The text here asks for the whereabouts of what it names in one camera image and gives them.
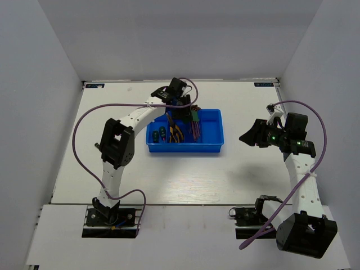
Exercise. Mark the yellow black long-nose pliers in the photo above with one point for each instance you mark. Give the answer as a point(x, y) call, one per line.
point(174, 129)

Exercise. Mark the blue label sticker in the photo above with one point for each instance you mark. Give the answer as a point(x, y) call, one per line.
point(95, 85)
point(263, 84)

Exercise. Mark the yellow black short pliers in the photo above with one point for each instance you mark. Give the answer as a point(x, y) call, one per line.
point(174, 139)

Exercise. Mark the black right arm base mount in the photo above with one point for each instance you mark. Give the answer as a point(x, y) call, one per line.
point(247, 222)

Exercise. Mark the blue label sticker right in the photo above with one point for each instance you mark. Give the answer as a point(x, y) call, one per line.
point(263, 84)

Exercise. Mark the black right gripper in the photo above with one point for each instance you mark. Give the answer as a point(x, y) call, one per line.
point(256, 134)

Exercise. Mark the blue label sticker left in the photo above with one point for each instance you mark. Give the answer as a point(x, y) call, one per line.
point(95, 85)

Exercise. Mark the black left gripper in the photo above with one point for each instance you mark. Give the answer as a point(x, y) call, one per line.
point(185, 113)

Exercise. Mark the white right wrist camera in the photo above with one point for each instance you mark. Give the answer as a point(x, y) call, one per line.
point(275, 112)

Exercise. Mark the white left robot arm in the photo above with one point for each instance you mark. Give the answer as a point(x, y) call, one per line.
point(117, 145)

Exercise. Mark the green hex key set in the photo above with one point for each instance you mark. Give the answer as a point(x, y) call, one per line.
point(194, 123)

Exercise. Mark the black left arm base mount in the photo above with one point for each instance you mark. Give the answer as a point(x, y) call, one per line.
point(125, 224)

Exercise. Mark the blue plastic divided bin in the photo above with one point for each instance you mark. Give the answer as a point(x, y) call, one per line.
point(206, 136)

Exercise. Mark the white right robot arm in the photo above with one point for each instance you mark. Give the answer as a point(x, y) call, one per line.
point(304, 229)

